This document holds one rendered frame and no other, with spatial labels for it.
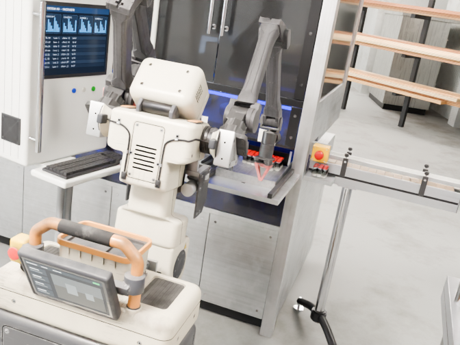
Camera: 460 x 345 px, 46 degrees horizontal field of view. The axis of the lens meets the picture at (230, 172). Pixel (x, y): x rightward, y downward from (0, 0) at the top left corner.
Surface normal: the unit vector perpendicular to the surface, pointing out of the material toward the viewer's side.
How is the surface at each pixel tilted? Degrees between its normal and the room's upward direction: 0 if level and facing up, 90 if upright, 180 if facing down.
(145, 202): 82
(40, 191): 90
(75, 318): 90
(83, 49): 90
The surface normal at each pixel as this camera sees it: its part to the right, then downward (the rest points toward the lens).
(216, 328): 0.15, -0.94
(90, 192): -0.32, 0.25
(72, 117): 0.86, 0.28
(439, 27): -0.04, 0.31
